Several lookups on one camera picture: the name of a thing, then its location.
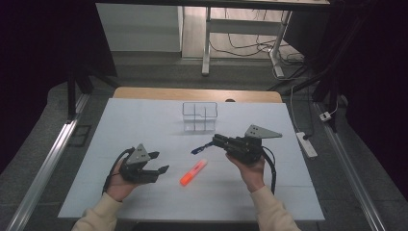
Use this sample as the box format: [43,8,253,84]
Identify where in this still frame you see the wooden table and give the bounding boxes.
[113,86,284,104]

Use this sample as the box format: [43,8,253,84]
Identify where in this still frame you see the white cabinet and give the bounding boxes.
[95,3,185,53]

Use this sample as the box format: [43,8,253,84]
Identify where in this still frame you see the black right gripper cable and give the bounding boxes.
[261,145,278,195]

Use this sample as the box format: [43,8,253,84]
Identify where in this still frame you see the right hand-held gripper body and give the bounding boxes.
[224,123,284,166]

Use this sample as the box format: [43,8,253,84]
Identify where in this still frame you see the white table cover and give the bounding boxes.
[57,97,326,222]

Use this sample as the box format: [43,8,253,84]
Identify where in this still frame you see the person's right hand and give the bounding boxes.
[225,152,268,193]

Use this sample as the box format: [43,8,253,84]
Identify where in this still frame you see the clear plastic organizer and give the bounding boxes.
[181,101,219,133]

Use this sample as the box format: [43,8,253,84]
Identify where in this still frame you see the white power strip cable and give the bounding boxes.
[289,84,301,134]

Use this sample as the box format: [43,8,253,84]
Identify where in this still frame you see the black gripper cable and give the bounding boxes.
[261,145,278,195]
[102,146,137,195]

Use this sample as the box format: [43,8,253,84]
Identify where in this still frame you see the blue pen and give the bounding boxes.
[191,141,216,156]

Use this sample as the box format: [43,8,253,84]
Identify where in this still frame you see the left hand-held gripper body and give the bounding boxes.
[119,142,161,185]

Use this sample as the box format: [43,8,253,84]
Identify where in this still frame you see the white desk frame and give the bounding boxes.
[200,6,293,79]

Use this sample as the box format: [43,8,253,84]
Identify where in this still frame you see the aluminium rail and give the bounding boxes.
[315,101,388,231]
[5,92,91,231]

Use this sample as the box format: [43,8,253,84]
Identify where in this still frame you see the white power strip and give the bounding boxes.
[294,131,319,159]

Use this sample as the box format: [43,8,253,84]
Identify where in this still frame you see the person's left hand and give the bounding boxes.
[105,158,142,203]

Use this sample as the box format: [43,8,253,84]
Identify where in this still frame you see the tangled floor cables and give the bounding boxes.
[209,8,306,82]

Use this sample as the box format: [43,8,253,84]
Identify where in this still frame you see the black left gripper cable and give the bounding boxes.
[102,146,137,195]

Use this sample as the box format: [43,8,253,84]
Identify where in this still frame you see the orange highlighter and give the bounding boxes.
[179,158,209,188]

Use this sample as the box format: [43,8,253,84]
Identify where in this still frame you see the black stand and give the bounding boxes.
[64,64,120,125]

